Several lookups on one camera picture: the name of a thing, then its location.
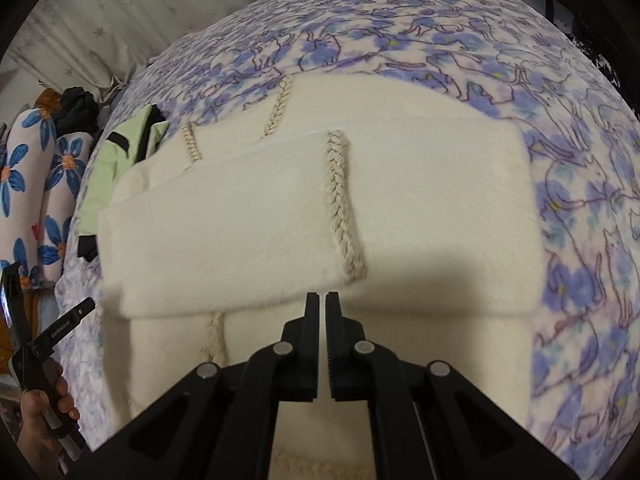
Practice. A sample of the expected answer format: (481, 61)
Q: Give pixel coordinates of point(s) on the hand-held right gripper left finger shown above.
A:
(311, 320)

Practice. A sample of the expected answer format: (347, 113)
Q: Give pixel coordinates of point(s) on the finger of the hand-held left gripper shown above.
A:
(9, 305)

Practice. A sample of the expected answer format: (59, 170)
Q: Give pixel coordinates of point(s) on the person's left hand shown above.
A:
(35, 420)

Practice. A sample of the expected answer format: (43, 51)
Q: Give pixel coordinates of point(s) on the brown cloth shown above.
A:
(49, 99)

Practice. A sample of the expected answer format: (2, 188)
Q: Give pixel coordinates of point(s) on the black clothing pile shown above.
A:
(75, 110)

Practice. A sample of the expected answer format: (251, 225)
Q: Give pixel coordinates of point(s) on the light green jacket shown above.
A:
(107, 170)

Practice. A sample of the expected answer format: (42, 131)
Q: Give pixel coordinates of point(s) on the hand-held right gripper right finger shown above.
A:
(334, 320)

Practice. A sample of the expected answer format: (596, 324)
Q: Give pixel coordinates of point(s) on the floral print rolled quilt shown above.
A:
(20, 185)
(62, 200)

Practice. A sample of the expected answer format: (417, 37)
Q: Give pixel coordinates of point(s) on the cream knit cardigan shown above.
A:
(425, 200)

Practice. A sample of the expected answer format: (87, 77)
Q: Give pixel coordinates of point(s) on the purple cat print blanket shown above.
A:
(400, 25)

